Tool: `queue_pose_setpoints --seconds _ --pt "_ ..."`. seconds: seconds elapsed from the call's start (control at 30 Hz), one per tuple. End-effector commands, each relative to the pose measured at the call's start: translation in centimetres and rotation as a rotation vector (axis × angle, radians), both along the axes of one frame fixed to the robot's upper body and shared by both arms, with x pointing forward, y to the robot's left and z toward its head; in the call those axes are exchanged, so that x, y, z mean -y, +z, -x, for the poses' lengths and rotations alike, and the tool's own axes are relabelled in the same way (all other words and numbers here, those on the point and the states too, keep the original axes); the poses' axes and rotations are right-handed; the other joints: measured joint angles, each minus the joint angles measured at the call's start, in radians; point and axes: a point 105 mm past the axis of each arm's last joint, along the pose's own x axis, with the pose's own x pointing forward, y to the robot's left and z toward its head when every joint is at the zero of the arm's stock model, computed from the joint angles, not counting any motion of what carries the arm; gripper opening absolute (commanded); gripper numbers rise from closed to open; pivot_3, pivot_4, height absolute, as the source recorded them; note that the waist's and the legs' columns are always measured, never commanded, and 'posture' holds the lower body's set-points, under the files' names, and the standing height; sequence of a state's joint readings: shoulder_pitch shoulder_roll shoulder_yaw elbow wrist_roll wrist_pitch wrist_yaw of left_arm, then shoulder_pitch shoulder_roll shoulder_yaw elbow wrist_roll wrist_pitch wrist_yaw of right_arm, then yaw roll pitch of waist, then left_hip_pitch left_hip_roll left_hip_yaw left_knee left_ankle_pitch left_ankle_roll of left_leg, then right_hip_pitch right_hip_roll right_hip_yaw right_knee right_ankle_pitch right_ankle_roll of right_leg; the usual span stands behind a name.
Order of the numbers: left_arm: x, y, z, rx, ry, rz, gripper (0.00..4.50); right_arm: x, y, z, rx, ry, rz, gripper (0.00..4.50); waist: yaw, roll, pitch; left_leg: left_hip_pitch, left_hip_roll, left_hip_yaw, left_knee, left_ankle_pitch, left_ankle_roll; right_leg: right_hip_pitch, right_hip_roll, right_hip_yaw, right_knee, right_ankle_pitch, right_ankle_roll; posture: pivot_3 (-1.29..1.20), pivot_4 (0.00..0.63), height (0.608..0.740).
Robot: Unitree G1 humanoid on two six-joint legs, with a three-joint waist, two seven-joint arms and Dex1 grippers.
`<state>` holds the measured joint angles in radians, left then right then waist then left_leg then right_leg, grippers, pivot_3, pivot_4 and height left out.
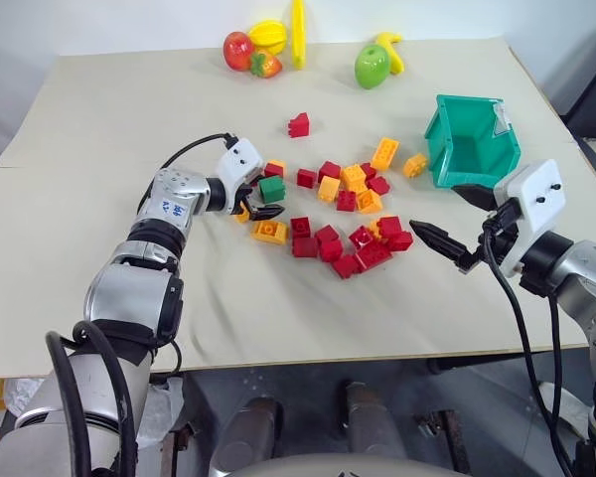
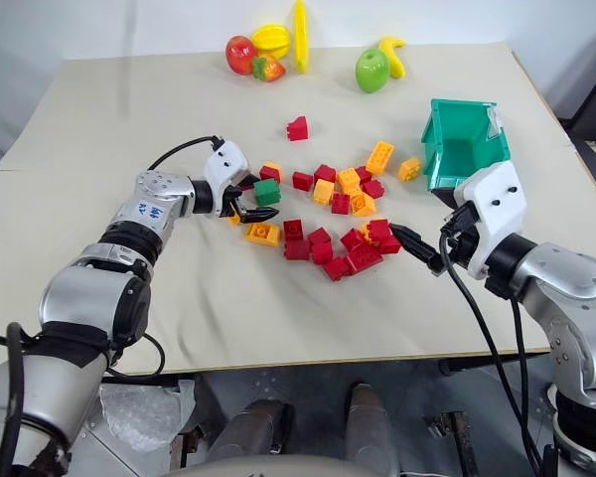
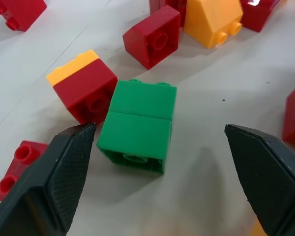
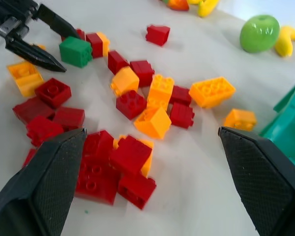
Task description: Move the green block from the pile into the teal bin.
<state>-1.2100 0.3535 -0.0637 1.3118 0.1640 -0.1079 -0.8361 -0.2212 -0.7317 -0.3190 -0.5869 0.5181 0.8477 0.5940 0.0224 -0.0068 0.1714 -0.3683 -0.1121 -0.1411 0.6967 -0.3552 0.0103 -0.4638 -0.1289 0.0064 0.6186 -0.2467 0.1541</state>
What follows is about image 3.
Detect red glossy toy block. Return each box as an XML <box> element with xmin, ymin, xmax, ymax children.
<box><xmin>240</xmin><ymin>0</ymin><xmax>287</xmax><ymax>33</ymax></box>

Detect yellow object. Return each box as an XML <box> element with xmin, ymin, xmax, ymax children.
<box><xmin>248</xmin><ymin>217</ymin><xmax>265</xmax><ymax>236</ymax></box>

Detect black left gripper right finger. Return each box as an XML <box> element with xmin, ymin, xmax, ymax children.
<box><xmin>224</xmin><ymin>123</ymin><xmax>295</xmax><ymax>236</ymax></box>

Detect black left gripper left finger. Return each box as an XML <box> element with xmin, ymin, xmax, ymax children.
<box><xmin>0</xmin><ymin>122</ymin><xmax>97</xmax><ymax>236</ymax></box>

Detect yellow sloped toy block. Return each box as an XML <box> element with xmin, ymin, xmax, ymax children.
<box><xmin>183</xmin><ymin>0</ymin><xmax>243</xmax><ymax>50</ymax></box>

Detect red and yellow stacked block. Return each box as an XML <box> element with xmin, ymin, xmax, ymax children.
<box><xmin>46</xmin><ymin>49</ymin><xmax>118</xmax><ymax>125</ymax></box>

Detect red hollow toy block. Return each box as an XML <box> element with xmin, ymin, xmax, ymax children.
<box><xmin>122</xmin><ymin>4</ymin><xmax>181</xmax><ymax>70</ymax></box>

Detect red studded toy block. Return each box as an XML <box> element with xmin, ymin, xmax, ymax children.
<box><xmin>0</xmin><ymin>0</ymin><xmax>48</xmax><ymax>32</ymax></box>
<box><xmin>0</xmin><ymin>140</ymin><xmax>49</xmax><ymax>202</ymax></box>

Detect green stacked toy block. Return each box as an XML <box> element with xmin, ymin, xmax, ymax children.
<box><xmin>96</xmin><ymin>79</ymin><xmax>177</xmax><ymax>176</ymax></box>

